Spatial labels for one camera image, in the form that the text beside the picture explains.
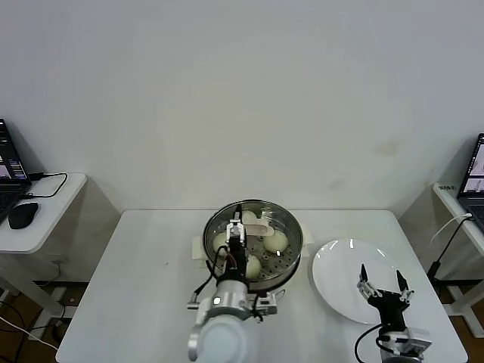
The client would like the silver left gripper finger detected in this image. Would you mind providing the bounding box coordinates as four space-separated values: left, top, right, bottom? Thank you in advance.
225 203 246 245

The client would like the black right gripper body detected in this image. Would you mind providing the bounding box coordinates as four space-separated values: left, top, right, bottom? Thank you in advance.
366 289 411 332

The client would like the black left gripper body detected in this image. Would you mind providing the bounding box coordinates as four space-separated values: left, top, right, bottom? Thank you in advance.
222 233 249 283

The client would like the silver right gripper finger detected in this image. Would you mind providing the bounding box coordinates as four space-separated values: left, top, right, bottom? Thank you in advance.
356 263 381 299
395 268 415 303

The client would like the round glass pot lid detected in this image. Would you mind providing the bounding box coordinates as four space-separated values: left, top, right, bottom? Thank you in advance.
203 200 304 283

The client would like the stainless steel steamer basket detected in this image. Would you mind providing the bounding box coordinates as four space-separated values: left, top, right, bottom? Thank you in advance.
191 199 315 292

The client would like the white round plate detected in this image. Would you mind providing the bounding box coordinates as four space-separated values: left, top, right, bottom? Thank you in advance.
312 237 409 324

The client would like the white electric cooker base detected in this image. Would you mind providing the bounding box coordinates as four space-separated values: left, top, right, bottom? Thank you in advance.
245 264 302 299

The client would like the grey laptop with dark screen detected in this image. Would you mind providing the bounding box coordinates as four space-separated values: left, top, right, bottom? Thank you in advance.
456 132 484 234

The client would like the white floor power strip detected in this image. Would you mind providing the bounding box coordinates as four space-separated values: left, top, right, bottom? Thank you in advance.
52 286 76 304

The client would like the white rounded side desk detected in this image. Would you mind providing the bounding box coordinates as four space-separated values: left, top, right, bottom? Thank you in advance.
0 172 122 330

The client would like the black computer mouse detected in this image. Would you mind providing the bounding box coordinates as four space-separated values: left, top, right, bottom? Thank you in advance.
7 201 39 230

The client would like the black laptop with pink screen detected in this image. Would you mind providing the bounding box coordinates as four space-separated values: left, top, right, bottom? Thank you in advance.
0 117 32 224

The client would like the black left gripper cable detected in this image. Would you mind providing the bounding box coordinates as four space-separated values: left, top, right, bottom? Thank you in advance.
193 245 230 299

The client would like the black cable with adapter block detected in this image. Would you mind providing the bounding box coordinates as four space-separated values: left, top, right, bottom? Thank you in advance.
429 219 469 280

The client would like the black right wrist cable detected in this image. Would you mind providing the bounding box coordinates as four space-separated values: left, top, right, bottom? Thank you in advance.
354 324 383 363

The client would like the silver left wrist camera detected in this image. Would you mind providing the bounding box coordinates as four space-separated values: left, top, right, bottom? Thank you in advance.
251 289 287 317

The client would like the white cable on desk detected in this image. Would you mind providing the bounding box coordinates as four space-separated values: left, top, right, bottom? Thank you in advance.
429 213 473 253

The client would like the black laptop charger cable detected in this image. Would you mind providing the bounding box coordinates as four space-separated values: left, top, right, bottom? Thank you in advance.
20 172 68 200

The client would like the white floor cable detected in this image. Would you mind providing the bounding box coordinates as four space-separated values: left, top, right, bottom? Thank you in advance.
0 315 60 351

